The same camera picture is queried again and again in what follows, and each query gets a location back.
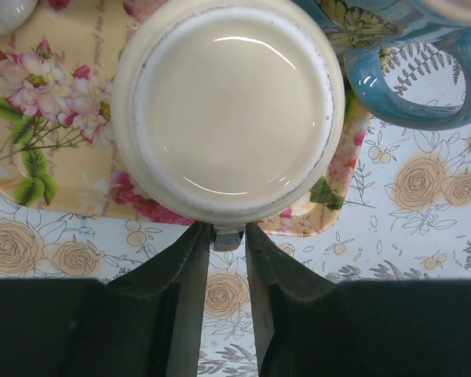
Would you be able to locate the blue glazed mug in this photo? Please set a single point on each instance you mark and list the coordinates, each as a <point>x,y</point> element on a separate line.
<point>385,45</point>

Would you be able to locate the floral serving tray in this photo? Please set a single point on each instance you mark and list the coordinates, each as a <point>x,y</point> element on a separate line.
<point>57,73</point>

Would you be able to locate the cream mug with black handle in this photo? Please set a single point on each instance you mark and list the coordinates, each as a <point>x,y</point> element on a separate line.
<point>227,112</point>

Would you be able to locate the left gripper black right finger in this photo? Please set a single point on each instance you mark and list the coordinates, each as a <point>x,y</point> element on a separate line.
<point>305,325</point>

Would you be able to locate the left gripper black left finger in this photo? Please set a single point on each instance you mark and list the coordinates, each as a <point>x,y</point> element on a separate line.
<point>147,322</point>

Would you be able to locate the white grey mug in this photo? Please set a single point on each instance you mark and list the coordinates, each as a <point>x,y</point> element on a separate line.
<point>14,13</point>

